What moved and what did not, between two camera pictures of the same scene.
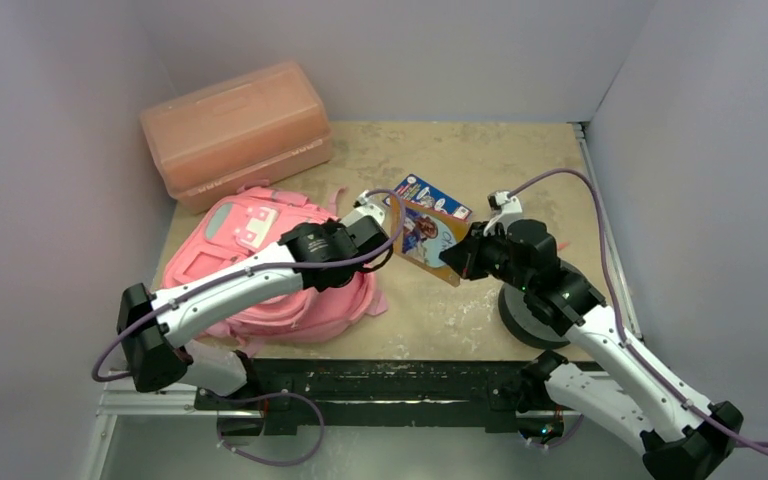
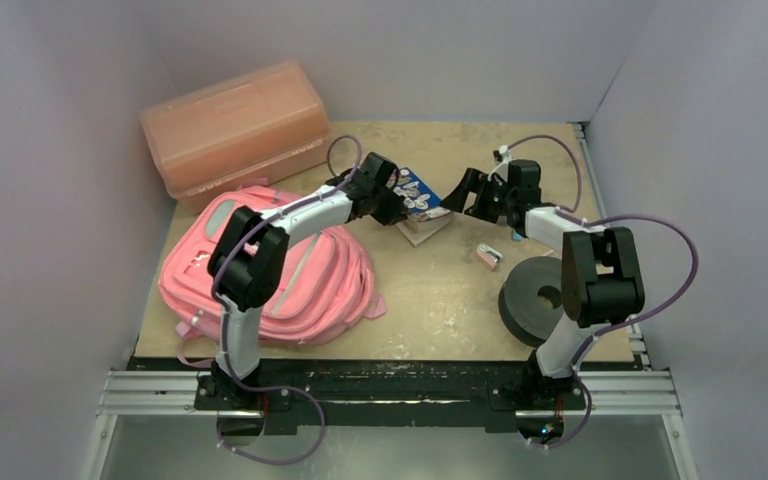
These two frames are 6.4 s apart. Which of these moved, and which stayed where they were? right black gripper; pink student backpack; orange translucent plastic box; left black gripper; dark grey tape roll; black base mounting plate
Moved: left black gripper; right black gripper
Stayed: dark grey tape roll; black base mounting plate; orange translucent plastic box; pink student backpack
